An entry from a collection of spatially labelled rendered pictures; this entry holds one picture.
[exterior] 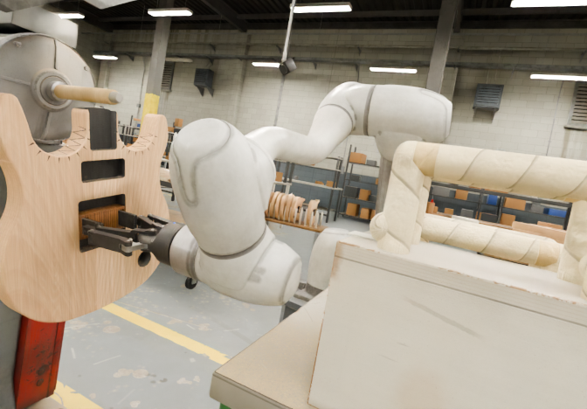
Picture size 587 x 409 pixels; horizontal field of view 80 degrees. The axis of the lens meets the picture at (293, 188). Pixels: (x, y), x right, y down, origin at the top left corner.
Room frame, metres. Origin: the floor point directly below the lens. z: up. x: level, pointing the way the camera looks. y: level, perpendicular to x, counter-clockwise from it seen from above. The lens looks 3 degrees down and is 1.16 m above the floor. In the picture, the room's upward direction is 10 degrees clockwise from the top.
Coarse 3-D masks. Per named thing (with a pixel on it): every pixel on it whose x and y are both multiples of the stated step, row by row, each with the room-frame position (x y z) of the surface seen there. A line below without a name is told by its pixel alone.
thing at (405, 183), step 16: (400, 160) 0.34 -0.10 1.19; (400, 176) 0.34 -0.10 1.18; (416, 176) 0.33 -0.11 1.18; (400, 192) 0.34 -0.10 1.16; (416, 192) 0.33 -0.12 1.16; (384, 208) 0.35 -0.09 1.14; (400, 208) 0.33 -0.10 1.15; (416, 208) 0.34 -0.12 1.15; (400, 224) 0.33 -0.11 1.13; (384, 240) 0.34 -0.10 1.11; (400, 240) 0.33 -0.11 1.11
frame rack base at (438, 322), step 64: (384, 256) 0.33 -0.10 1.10; (448, 256) 0.37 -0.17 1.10; (384, 320) 0.32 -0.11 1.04; (448, 320) 0.30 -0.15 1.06; (512, 320) 0.28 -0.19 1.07; (576, 320) 0.26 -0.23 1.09; (320, 384) 0.34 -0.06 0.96; (384, 384) 0.32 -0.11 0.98; (448, 384) 0.29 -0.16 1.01; (512, 384) 0.28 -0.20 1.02; (576, 384) 0.26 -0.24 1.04
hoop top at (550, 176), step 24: (408, 144) 0.34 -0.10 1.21; (432, 144) 0.33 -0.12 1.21; (432, 168) 0.33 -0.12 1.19; (456, 168) 0.32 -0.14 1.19; (480, 168) 0.31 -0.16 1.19; (504, 168) 0.30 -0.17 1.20; (528, 168) 0.29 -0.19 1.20; (552, 168) 0.29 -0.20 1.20; (576, 168) 0.28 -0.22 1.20; (552, 192) 0.29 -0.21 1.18; (576, 192) 0.28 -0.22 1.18
